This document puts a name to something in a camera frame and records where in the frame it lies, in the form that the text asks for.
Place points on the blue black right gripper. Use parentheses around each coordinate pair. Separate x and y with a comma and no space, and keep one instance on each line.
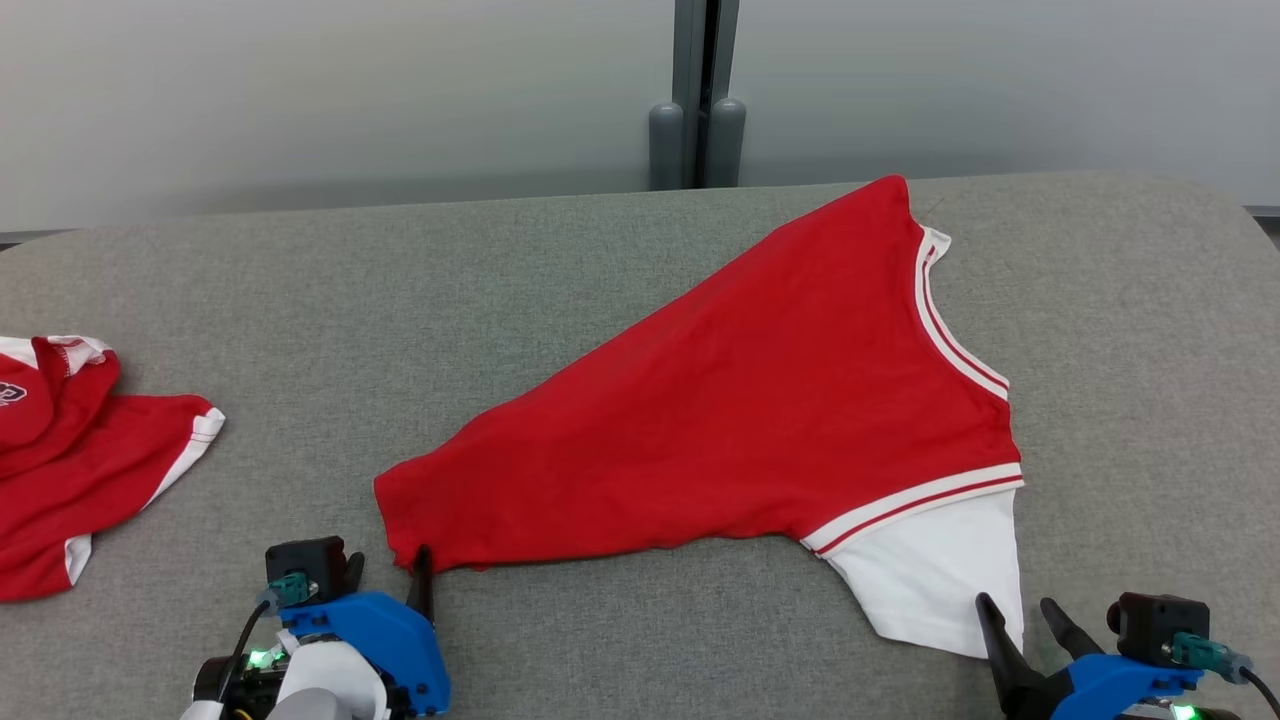
(1110,685)

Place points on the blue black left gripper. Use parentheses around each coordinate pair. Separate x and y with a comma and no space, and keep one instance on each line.
(400,640)

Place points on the red shorts white stripes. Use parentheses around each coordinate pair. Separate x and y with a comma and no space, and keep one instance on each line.
(80,470)

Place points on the red Bulls jersey shirt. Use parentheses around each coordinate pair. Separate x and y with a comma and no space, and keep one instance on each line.
(750,400)

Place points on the grey fabric sofa surface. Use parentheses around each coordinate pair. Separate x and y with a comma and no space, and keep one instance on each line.
(400,330)

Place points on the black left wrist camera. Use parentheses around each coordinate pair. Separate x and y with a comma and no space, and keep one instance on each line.
(305,562)

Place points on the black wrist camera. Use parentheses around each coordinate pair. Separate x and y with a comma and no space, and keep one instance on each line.
(305,562)
(1150,620)

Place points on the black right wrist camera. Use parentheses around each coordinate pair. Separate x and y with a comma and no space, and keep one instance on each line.
(1150,620)

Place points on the grey cylindrical post foot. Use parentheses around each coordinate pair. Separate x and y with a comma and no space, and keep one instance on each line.
(666,150)
(727,145)

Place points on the grey partition wall post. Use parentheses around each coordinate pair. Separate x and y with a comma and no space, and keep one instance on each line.
(690,50)

